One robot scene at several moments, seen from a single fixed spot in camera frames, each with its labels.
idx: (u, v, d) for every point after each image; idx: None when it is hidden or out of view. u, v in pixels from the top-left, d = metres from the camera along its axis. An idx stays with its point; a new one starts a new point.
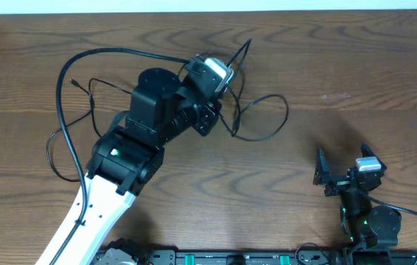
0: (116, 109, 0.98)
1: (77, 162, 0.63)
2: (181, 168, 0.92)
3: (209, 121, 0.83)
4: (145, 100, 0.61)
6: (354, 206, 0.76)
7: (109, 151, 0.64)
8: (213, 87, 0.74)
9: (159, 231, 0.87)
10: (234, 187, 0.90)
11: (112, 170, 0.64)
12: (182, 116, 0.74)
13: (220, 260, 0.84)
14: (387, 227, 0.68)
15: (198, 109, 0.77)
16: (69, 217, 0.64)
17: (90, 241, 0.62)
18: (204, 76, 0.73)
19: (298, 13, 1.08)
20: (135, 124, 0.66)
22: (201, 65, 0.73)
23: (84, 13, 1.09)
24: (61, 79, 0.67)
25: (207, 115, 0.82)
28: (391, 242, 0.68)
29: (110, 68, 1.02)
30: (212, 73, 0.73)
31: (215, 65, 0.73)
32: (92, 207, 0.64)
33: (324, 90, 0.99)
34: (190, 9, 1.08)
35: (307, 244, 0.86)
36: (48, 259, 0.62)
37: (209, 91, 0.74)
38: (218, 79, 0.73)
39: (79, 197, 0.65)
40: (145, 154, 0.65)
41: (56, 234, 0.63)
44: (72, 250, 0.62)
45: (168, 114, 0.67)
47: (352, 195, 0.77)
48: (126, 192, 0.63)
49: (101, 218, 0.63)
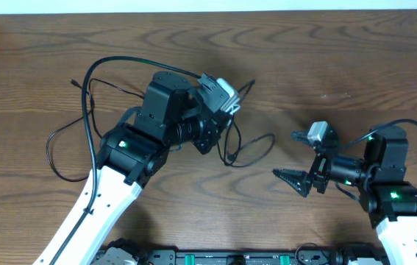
0: (116, 109, 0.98)
1: (92, 149, 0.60)
2: (181, 168, 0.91)
3: (210, 138, 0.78)
4: (160, 93, 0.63)
6: (348, 171, 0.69)
7: (117, 143, 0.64)
8: (220, 104, 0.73)
9: (158, 231, 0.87)
10: (235, 187, 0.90)
11: (120, 161, 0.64)
12: (187, 127, 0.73)
13: (220, 260, 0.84)
14: (395, 133, 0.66)
15: (204, 126, 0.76)
16: (76, 206, 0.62)
17: (98, 229, 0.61)
18: (212, 93, 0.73)
19: (298, 14, 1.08)
20: (145, 119, 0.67)
22: (212, 82, 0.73)
23: (84, 14, 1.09)
24: (89, 73, 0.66)
25: (209, 132, 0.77)
28: (402, 145, 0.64)
29: (110, 68, 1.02)
30: (221, 91, 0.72)
31: (226, 84, 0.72)
32: (100, 197, 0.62)
33: (324, 90, 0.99)
34: (191, 9, 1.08)
35: (307, 244, 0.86)
36: (54, 249, 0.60)
37: (215, 108, 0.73)
38: (225, 96, 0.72)
39: (88, 185, 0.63)
40: (153, 147, 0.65)
41: (64, 223, 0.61)
44: (80, 239, 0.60)
45: (178, 111, 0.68)
47: (339, 165, 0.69)
48: (134, 182, 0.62)
49: (109, 207, 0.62)
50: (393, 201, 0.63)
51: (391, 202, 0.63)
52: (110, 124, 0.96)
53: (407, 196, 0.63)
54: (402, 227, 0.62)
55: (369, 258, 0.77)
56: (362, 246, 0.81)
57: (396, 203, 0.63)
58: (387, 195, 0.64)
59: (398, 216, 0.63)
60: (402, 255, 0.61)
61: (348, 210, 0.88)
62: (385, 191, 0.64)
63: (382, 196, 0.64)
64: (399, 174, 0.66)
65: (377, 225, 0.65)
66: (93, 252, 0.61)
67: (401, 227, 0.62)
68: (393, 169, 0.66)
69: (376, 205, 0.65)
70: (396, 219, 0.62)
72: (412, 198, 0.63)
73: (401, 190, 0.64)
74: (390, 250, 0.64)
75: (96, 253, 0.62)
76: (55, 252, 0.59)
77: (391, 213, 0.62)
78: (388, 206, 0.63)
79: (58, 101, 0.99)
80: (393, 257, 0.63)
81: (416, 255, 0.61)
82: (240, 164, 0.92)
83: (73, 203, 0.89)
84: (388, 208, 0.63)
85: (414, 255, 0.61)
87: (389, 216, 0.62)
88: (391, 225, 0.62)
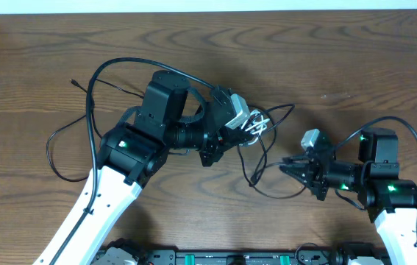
0: (116, 109, 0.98)
1: (93, 149, 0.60)
2: (180, 168, 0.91)
3: (212, 152, 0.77)
4: (159, 93, 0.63)
6: (343, 177, 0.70)
7: (117, 143, 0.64)
8: (224, 119, 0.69)
9: (158, 231, 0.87)
10: (235, 187, 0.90)
11: (120, 161, 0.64)
12: (188, 134, 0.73)
13: (220, 260, 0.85)
14: (385, 132, 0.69)
15: (207, 138, 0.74)
16: (76, 206, 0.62)
17: (98, 230, 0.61)
18: (223, 107, 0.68)
19: (298, 13, 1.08)
20: (145, 119, 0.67)
22: (225, 97, 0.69)
23: (84, 13, 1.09)
24: (97, 73, 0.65)
25: (212, 146, 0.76)
28: (391, 140, 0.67)
29: (109, 68, 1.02)
30: (231, 108, 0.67)
31: (237, 101, 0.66)
32: (100, 197, 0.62)
33: (324, 90, 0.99)
34: (191, 9, 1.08)
35: (307, 244, 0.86)
36: (54, 249, 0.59)
37: (221, 122, 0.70)
38: (232, 115, 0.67)
39: (87, 185, 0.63)
40: (153, 146, 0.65)
41: (63, 224, 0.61)
44: (80, 239, 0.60)
45: (177, 111, 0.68)
47: (334, 173, 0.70)
48: (134, 182, 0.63)
49: (109, 207, 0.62)
50: (390, 194, 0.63)
51: (388, 194, 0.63)
52: (110, 124, 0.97)
53: (403, 188, 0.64)
54: (400, 218, 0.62)
55: (370, 257, 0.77)
56: (361, 245, 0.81)
57: (393, 196, 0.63)
58: (384, 188, 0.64)
59: (396, 208, 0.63)
60: (401, 246, 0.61)
61: (347, 210, 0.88)
62: (382, 185, 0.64)
63: (379, 189, 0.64)
64: (393, 169, 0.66)
65: (376, 218, 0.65)
66: (93, 252, 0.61)
67: (400, 218, 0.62)
68: (387, 165, 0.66)
69: (374, 199, 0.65)
70: (395, 211, 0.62)
72: (408, 190, 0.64)
73: (398, 183, 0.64)
74: (389, 243, 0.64)
75: (95, 253, 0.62)
76: (55, 252, 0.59)
77: (389, 205, 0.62)
78: (386, 198, 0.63)
79: (58, 101, 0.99)
80: (393, 249, 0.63)
81: (414, 245, 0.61)
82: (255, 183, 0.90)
83: (73, 203, 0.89)
84: (385, 201, 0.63)
85: (412, 246, 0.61)
87: (387, 208, 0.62)
88: (390, 217, 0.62)
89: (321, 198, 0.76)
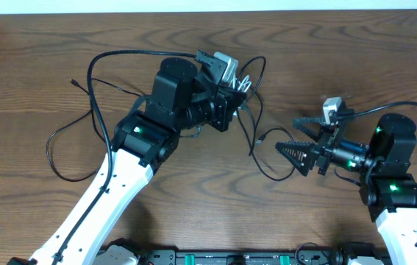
0: (116, 109, 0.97)
1: (107, 138, 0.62)
2: (181, 168, 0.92)
3: (224, 115, 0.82)
4: (166, 82, 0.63)
6: (352, 154, 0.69)
7: (132, 129, 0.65)
8: (221, 74, 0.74)
9: (158, 231, 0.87)
10: (234, 187, 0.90)
11: (134, 146, 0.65)
12: (198, 108, 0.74)
13: (220, 260, 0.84)
14: (403, 127, 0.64)
15: (215, 105, 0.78)
16: (93, 185, 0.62)
17: (114, 207, 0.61)
18: (214, 65, 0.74)
19: (298, 14, 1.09)
20: (155, 108, 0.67)
22: (210, 57, 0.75)
23: (86, 15, 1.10)
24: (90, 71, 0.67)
25: (221, 107, 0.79)
28: (410, 142, 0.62)
29: (110, 68, 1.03)
30: (219, 62, 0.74)
31: (221, 55, 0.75)
32: (115, 177, 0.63)
33: (324, 90, 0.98)
34: (191, 9, 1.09)
35: (307, 244, 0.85)
36: (68, 229, 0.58)
37: (217, 79, 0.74)
38: (223, 67, 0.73)
39: (104, 166, 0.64)
40: (164, 134, 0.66)
41: (80, 202, 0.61)
44: (94, 220, 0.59)
45: (186, 97, 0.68)
47: (342, 150, 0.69)
48: (148, 165, 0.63)
49: (125, 187, 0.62)
50: (391, 193, 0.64)
51: (390, 194, 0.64)
52: (109, 123, 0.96)
53: (405, 188, 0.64)
54: (401, 218, 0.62)
55: (371, 257, 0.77)
56: (361, 245, 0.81)
57: (394, 195, 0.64)
58: (386, 188, 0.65)
59: (397, 207, 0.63)
60: (402, 244, 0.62)
61: (347, 210, 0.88)
62: (385, 184, 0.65)
63: (381, 188, 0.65)
64: (403, 168, 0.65)
65: (377, 218, 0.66)
66: (107, 231, 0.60)
67: (401, 217, 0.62)
68: (398, 164, 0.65)
69: (376, 198, 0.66)
70: (396, 210, 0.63)
72: (411, 191, 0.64)
73: (401, 183, 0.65)
74: (390, 242, 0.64)
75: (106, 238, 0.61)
76: (70, 228, 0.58)
77: (390, 205, 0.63)
78: (387, 198, 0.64)
79: (59, 101, 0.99)
80: (393, 247, 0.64)
81: (415, 245, 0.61)
82: (255, 183, 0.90)
83: (73, 203, 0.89)
84: (387, 200, 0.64)
85: (413, 246, 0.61)
87: (388, 207, 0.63)
88: (390, 217, 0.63)
89: (304, 174, 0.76)
